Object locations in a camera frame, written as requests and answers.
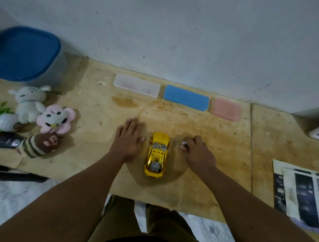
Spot printed newspaper sheet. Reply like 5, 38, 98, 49
282, 167, 319, 228

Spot pink plastic box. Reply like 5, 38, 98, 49
211, 98, 243, 123

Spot white ribbed object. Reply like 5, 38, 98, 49
0, 113, 22, 132

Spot dark printed booklet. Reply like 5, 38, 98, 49
273, 159, 295, 214

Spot person's right hand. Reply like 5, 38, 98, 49
180, 135, 217, 175

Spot blue plastic box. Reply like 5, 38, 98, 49
163, 84, 210, 112

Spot person's right forearm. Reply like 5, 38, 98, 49
196, 166, 316, 242

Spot brown striped pig plush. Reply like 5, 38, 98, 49
16, 133, 64, 159

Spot green plant leaves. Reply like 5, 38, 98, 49
0, 101, 13, 116

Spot olive green trousers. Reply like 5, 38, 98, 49
88, 194, 200, 242

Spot black shiny object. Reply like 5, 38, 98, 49
0, 132, 26, 150

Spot person's left forearm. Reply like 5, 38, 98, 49
0, 153, 130, 242

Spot clear plastic box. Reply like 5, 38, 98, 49
113, 73, 161, 98

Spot white plush animal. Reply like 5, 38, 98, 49
8, 85, 52, 124

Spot person's left hand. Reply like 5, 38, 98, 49
109, 117, 146, 164

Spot container with blue lid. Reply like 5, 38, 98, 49
0, 26, 68, 88

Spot pink flower plush toy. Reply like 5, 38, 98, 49
36, 104, 77, 135

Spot yellow toy car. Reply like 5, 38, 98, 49
144, 132, 171, 178

